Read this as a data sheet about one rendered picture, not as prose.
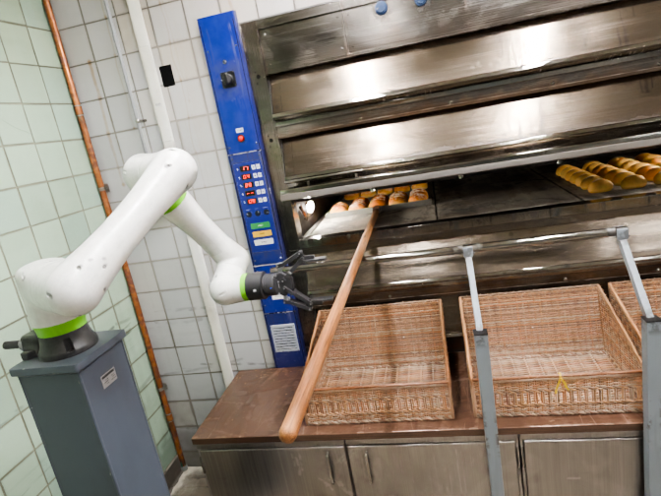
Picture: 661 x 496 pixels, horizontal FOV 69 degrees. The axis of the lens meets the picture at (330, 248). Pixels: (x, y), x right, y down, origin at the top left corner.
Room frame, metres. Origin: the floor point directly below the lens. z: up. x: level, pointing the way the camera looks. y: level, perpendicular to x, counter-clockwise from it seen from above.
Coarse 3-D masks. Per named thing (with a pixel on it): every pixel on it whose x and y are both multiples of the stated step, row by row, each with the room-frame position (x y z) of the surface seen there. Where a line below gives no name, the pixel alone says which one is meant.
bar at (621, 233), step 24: (504, 240) 1.56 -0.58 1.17; (528, 240) 1.54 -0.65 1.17; (552, 240) 1.52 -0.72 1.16; (576, 240) 1.51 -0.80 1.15; (624, 240) 1.46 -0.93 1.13; (312, 264) 1.71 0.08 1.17; (336, 264) 1.69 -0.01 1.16; (360, 264) 1.67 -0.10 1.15; (648, 312) 1.29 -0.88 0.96; (480, 336) 1.36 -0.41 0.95; (648, 336) 1.26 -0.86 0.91; (480, 360) 1.36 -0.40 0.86; (648, 360) 1.26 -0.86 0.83; (480, 384) 1.37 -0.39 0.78; (648, 384) 1.26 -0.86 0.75; (648, 408) 1.26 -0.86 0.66; (648, 432) 1.26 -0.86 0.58; (648, 456) 1.26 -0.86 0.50; (648, 480) 1.26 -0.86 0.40
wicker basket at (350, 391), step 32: (320, 320) 2.04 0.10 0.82; (352, 320) 2.02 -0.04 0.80; (384, 320) 1.98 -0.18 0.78; (352, 352) 1.98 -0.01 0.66; (384, 352) 1.95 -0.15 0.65; (416, 352) 1.92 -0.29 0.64; (448, 352) 1.64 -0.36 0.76; (320, 384) 1.85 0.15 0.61; (352, 384) 1.83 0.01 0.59; (384, 384) 1.55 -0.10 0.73; (416, 384) 1.52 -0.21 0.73; (448, 384) 1.49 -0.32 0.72; (320, 416) 1.60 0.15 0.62; (352, 416) 1.58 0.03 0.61; (384, 416) 1.55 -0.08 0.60; (416, 416) 1.52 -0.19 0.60; (448, 416) 1.50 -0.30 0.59
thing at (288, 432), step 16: (368, 224) 2.04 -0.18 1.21; (368, 240) 1.84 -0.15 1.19; (352, 272) 1.43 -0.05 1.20; (336, 304) 1.18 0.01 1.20; (336, 320) 1.10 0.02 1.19; (320, 336) 1.02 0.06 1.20; (320, 352) 0.93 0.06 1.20; (320, 368) 0.88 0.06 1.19; (304, 384) 0.81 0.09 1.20; (304, 400) 0.77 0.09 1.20; (288, 416) 0.72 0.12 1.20; (288, 432) 0.68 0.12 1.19
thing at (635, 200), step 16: (656, 192) 1.81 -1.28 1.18; (528, 208) 1.93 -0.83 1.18; (544, 208) 1.88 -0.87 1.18; (560, 208) 1.86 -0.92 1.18; (576, 208) 1.84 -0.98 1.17; (592, 208) 1.83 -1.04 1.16; (608, 208) 1.82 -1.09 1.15; (624, 208) 1.80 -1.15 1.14; (400, 224) 2.05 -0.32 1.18; (416, 224) 2.00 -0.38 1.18; (432, 224) 1.97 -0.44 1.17; (448, 224) 1.96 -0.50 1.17; (464, 224) 1.94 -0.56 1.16; (480, 224) 1.93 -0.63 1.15; (304, 240) 2.10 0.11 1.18; (320, 240) 2.08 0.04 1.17; (336, 240) 2.07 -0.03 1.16; (352, 240) 2.05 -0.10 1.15
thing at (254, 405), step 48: (240, 384) 2.03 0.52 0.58; (288, 384) 1.95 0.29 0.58; (240, 432) 1.65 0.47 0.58; (336, 432) 1.54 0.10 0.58; (384, 432) 1.49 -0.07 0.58; (432, 432) 1.46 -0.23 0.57; (480, 432) 1.42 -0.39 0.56; (528, 432) 1.38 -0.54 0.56; (576, 432) 1.35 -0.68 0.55; (624, 432) 1.33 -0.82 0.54; (240, 480) 1.64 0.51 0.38; (288, 480) 1.59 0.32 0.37; (336, 480) 1.55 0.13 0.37; (384, 480) 1.51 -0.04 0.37; (432, 480) 1.47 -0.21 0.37; (480, 480) 1.43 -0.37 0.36; (528, 480) 1.39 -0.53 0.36; (576, 480) 1.36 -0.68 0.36; (624, 480) 1.32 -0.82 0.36
